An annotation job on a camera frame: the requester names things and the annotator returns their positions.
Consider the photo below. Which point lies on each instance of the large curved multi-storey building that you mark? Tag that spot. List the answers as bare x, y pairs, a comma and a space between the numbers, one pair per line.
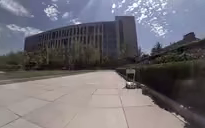
100, 36

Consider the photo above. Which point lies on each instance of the small white wheeled robot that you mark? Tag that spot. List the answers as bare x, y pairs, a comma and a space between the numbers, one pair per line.
130, 81

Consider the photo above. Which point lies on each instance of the row of trees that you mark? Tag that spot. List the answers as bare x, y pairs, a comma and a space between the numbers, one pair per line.
63, 56

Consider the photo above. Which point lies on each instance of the pale concrete slab pavement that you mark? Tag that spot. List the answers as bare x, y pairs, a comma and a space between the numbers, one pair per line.
90, 106

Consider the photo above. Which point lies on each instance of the dark green hedge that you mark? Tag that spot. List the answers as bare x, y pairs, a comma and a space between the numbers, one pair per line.
176, 81

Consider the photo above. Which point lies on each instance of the grass strip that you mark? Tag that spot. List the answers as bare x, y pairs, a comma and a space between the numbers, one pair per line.
26, 74

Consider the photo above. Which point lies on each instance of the dark kerb strip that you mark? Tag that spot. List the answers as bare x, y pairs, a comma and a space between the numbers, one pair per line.
170, 105

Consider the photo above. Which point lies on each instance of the brick building with sloped roof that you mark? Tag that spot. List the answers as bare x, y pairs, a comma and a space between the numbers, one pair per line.
186, 46

